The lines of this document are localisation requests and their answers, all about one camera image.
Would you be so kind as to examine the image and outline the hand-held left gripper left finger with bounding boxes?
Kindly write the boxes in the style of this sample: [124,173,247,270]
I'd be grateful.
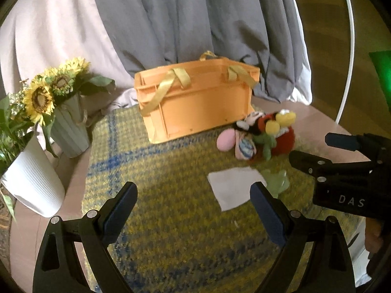
[32,181,138,293]

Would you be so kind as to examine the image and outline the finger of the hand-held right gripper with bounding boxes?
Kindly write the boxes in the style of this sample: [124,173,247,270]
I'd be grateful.
[325,132,379,159]
[288,150,375,184]

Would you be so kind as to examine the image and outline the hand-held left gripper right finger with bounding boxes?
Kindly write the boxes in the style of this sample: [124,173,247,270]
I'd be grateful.
[250,181,358,293]

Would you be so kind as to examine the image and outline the red plush toy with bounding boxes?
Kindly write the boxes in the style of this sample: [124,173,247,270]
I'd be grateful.
[249,114,296,161]

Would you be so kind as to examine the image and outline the light green plush toy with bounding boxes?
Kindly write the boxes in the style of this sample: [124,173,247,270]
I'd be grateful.
[261,169,291,198]

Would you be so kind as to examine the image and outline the dark green plush toy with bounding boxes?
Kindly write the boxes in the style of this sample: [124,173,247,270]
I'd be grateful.
[253,134,277,161]

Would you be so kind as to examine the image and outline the white square cloth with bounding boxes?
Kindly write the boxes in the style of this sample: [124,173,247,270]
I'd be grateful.
[207,167,267,212]

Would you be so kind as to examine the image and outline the yellow plush toy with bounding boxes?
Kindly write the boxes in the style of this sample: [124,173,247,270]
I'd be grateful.
[264,111,297,135]

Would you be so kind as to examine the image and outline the striped plush toy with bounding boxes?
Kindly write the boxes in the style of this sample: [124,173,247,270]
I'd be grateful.
[235,136,257,161]

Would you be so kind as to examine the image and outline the black and white plush toy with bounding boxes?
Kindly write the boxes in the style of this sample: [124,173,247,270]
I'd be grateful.
[235,112,265,135]

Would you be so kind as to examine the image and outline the pink plush toy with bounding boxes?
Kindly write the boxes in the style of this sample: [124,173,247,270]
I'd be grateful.
[216,129,238,153]

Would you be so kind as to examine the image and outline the orange plastic crate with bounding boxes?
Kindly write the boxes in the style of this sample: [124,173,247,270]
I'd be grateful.
[134,50,261,144]

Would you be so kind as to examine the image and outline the yellow blue plaid blanket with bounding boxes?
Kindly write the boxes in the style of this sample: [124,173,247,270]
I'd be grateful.
[81,104,364,293]

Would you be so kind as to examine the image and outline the white sheer curtain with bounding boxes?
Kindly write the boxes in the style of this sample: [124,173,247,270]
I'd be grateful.
[286,0,313,106]

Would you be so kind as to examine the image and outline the white hoop tube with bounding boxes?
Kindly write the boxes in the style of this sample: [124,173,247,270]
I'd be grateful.
[334,0,358,126]

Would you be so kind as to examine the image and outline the white ribbed pot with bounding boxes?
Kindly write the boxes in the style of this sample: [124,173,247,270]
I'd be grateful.
[0,133,65,218]

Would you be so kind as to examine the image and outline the green ribbed vase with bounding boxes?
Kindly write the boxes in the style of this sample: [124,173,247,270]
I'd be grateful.
[49,93,91,158]

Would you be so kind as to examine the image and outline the brown paper wrap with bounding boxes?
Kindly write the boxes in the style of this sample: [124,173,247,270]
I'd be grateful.
[80,90,119,126]

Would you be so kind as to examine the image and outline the green leafy plant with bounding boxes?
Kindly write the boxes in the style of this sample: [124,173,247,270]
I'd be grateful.
[0,93,58,174]

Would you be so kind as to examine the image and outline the artificial sunflower bouquet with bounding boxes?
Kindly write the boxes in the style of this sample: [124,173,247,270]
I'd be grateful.
[22,56,116,127]

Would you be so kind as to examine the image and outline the grey curtain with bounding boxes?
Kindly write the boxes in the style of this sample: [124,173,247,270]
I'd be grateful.
[89,0,306,104]

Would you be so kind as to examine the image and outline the pale pink curtain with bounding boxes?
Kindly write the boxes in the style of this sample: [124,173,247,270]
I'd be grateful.
[0,0,139,104]

